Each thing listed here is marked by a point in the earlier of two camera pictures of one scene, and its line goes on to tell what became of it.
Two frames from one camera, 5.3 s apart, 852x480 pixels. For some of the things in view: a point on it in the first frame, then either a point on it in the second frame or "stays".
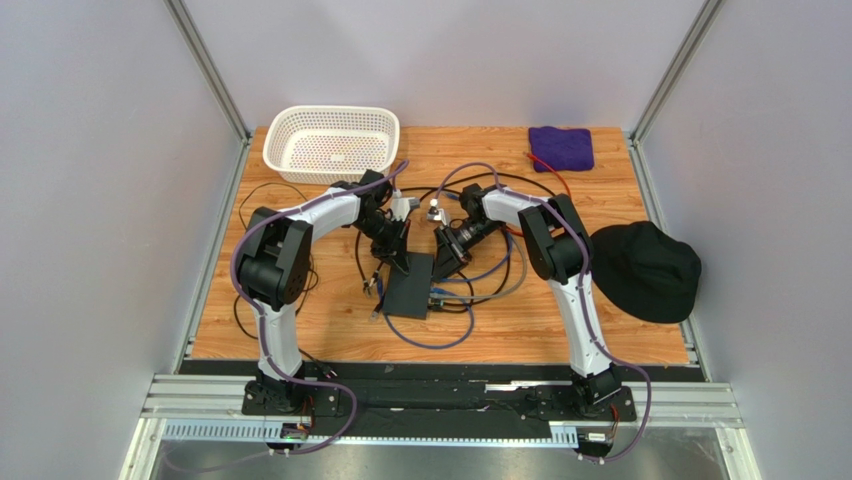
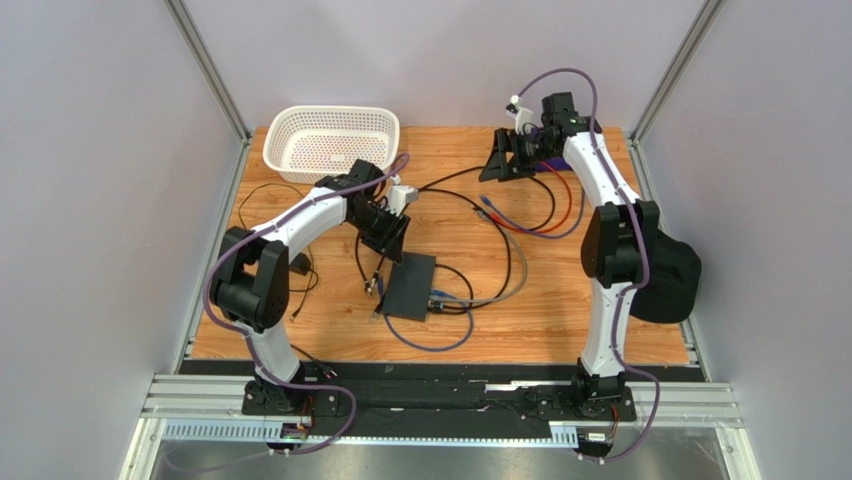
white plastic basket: (331, 144) stays
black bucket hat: (644, 274) stays
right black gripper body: (445, 248) → (510, 151)
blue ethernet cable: (433, 289) stays
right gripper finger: (446, 263) → (495, 168)
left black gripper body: (384, 233) stays
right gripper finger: (445, 252) → (504, 141)
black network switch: (407, 294) stays
